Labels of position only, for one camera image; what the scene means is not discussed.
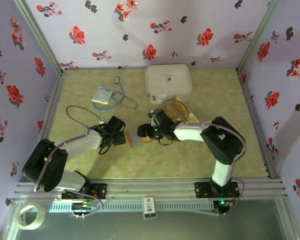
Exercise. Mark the brown card holder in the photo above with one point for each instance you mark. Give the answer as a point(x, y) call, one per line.
point(135, 138)

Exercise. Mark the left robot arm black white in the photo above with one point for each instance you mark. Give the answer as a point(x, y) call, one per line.
point(82, 143)

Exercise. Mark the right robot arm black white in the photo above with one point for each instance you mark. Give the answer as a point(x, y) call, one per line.
point(190, 131)

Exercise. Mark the gold credit card stack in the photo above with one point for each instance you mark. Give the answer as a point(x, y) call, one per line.
point(190, 113)
point(170, 111)

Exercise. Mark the white blue gauze packet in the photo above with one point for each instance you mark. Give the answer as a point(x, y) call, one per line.
point(102, 95)

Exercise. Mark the white medicine box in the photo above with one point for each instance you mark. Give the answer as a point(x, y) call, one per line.
point(168, 82)

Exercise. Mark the blue grey stethoscope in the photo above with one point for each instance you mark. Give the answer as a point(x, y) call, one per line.
point(117, 80)

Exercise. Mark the black white price tag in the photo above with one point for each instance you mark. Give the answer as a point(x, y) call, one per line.
point(149, 207)

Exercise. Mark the circuit board with green light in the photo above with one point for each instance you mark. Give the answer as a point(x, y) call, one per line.
point(222, 203)

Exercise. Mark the clear tape roll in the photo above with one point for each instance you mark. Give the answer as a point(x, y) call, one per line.
point(31, 227)

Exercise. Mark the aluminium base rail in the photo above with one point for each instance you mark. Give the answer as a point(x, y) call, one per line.
point(150, 187)

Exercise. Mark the aluminium side rail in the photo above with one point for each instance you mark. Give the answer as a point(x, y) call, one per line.
point(52, 105)
point(258, 125)

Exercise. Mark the aluminium frame post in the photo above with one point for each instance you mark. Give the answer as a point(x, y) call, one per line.
point(41, 37)
point(257, 37)

